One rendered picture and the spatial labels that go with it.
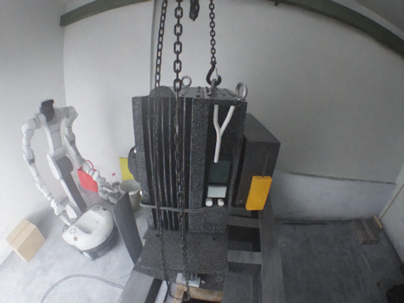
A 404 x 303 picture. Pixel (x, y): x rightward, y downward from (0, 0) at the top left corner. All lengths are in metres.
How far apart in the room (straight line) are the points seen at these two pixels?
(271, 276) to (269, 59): 1.79
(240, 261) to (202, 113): 0.94
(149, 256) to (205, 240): 0.31
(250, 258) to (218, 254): 0.36
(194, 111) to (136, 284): 0.98
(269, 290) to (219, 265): 0.41
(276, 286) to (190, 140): 0.99
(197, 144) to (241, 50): 1.30
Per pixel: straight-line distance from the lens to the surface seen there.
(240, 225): 1.43
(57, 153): 1.66
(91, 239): 1.87
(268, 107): 1.87
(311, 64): 1.98
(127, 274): 1.94
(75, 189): 1.78
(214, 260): 0.93
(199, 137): 0.68
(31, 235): 2.46
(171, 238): 1.00
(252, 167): 0.68
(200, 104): 0.65
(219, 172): 0.81
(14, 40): 2.57
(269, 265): 1.28
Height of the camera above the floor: 1.71
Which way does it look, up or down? 25 degrees down
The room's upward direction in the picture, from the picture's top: 4 degrees clockwise
